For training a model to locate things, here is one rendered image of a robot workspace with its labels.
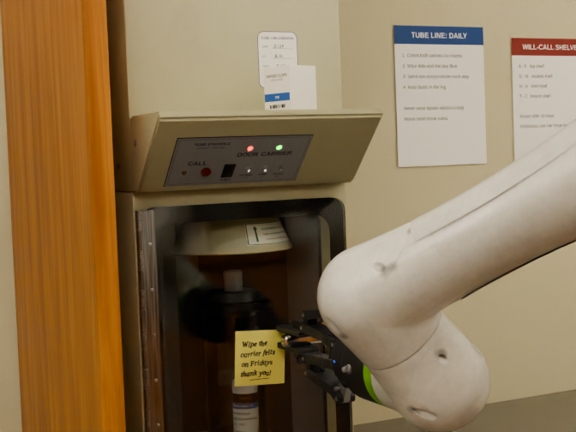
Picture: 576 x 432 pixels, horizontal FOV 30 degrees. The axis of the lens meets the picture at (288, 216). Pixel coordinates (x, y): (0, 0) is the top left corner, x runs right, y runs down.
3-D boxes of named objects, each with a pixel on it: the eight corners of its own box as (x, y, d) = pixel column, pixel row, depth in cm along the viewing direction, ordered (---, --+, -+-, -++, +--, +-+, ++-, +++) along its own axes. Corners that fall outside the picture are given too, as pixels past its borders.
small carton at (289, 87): (264, 112, 145) (262, 68, 145) (291, 112, 149) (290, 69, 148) (291, 110, 141) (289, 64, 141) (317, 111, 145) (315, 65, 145)
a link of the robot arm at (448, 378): (465, 464, 112) (528, 387, 115) (396, 382, 108) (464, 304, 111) (394, 435, 124) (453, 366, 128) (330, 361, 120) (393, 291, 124)
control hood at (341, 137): (130, 192, 142) (127, 116, 141) (346, 182, 156) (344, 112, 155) (159, 193, 131) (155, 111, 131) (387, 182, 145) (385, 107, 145)
